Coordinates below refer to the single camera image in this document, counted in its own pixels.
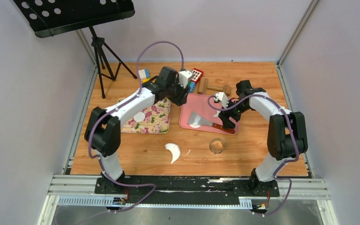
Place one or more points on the black tripod stand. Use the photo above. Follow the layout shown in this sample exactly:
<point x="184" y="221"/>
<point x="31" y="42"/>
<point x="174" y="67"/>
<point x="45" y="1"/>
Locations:
<point x="103" y="66"/>

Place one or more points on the metal dough scraper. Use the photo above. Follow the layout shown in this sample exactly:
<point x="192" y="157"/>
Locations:
<point x="196" y="119"/>

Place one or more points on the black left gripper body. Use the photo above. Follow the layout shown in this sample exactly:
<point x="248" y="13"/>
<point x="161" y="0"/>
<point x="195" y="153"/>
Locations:
<point x="177" y="93"/>

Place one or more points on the white and blue toy block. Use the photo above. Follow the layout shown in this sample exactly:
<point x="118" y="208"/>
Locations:
<point x="144" y="74"/>

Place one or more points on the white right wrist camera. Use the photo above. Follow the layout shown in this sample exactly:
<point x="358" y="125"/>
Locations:
<point x="221" y="97"/>

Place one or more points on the black perforated stand shelf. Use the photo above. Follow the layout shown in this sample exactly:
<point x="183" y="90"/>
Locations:
<point x="49" y="18"/>

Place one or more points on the wooden dough roller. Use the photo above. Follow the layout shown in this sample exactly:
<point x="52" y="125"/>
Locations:
<point x="204" y="85"/>

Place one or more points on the white dough ball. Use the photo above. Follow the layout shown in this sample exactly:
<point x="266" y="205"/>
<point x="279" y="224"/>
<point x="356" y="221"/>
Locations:
<point x="195" y="125"/>

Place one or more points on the floral rectangular tray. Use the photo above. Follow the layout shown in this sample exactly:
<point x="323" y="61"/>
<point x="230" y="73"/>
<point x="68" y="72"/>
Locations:
<point x="157" y="120"/>

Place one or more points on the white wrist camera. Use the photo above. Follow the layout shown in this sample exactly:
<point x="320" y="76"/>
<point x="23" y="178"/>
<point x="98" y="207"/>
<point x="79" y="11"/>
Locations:
<point x="221" y="97"/>
<point x="184" y="77"/>

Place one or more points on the flat white dough wrapper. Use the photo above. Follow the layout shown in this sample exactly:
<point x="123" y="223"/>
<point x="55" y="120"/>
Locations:
<point x="139" y="117"/>

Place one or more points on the pink rectangular tray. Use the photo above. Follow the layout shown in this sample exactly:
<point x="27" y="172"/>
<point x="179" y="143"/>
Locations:
<point x="199" y="104"/>

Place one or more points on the red window toy brick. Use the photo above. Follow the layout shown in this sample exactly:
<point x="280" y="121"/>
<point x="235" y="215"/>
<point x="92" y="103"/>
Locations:
<point x="197" y="75"/>

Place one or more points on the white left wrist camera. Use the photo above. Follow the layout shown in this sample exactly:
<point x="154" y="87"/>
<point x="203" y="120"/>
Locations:
<point x="184" y="77"/>

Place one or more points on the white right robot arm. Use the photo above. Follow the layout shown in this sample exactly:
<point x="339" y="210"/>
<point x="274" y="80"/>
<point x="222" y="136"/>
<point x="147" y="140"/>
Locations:
<point x="287" y="136"/>

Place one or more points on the white dough scrap crescent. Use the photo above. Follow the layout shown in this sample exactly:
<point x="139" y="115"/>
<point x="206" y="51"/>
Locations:
<point x="175" y="151"/>

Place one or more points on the yellow triangular toy frame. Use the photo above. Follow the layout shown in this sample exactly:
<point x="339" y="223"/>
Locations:
<point x="148" y="79"/>

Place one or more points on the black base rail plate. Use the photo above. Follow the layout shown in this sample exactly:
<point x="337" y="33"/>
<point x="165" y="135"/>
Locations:
<point x="193" y="190"/>

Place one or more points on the blue green white brick stack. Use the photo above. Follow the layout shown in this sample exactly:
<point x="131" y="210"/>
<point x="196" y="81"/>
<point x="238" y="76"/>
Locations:
<point x="192" y="85"/>

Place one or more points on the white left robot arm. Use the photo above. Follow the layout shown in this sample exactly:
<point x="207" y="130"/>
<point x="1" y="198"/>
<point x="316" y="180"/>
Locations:
<point x="103" y="133"/>

